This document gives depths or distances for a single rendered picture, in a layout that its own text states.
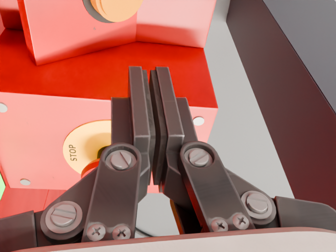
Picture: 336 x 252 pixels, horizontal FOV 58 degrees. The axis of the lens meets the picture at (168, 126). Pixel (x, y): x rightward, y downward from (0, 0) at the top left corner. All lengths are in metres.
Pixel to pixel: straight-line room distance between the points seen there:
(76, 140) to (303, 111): 0.40
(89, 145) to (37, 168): 0.05
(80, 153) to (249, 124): 1.18
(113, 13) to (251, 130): 1.23
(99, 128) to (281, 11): 0.58
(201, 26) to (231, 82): 0.95
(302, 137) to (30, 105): 0.44
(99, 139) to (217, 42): 0.90
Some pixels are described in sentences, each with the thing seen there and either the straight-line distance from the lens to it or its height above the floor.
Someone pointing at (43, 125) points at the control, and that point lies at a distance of 0.22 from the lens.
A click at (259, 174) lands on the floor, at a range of 1.70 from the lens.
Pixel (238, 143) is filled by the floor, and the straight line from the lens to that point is 1.46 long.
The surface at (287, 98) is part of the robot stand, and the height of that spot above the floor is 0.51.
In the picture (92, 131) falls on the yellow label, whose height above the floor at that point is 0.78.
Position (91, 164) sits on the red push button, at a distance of 0.21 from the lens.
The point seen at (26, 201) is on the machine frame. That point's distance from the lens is 0.69.
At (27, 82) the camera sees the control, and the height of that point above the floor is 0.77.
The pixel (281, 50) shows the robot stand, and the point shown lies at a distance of 0.64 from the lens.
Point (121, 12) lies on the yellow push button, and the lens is 0.22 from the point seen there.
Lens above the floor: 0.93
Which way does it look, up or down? 45 degrees down
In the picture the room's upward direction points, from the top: 176 degrees clockwise
